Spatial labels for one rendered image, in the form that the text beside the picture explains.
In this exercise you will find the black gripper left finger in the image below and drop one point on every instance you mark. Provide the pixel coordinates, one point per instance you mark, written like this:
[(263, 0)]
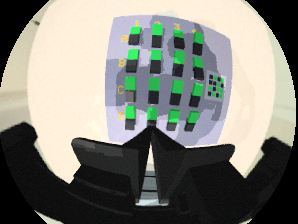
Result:
[(130, 158)]

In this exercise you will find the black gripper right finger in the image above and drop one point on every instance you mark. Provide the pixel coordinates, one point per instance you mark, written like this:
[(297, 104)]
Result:
[(171, 160)]

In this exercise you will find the grey switch panel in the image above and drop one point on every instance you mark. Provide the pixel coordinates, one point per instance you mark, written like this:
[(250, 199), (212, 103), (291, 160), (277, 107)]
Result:
[(168, 72)]

